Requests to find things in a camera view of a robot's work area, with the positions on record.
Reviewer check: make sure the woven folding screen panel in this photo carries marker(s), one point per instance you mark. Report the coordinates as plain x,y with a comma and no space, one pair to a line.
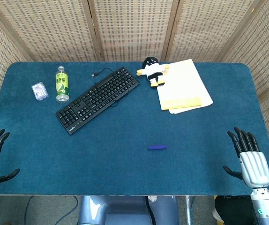
50,28
132,28
1,58
204,30
265,70

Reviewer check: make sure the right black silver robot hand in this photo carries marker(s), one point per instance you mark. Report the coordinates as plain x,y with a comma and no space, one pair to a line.
254,166

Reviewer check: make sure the yellow paper envelope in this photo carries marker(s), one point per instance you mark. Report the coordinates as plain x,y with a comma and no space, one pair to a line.
181,103

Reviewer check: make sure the green label tea bottle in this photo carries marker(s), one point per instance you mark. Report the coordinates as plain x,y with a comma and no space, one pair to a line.
62,84

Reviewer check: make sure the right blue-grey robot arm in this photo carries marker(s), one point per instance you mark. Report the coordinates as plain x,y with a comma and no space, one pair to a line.
268,211

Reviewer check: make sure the metal table leg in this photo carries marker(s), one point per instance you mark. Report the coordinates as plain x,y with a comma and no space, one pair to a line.
188,209

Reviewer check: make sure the black computer keyboard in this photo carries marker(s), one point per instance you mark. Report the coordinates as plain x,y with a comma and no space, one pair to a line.
97,99

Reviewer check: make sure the black fabric object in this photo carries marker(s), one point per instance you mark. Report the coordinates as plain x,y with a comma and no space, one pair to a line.
235,208

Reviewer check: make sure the small clear plastic box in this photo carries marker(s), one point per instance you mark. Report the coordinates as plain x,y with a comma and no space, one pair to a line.
39,92

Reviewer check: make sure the black white plush toy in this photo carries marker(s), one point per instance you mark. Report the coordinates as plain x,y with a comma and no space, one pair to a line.
152,70

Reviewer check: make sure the blue felt table mat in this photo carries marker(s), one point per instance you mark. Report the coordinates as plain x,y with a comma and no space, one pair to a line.
125,164

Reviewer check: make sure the blue-grey robot torso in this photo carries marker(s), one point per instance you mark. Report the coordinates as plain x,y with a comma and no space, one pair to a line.
125,211

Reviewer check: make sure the purple cylindrical stick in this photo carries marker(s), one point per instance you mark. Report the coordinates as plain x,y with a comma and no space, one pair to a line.
157,147

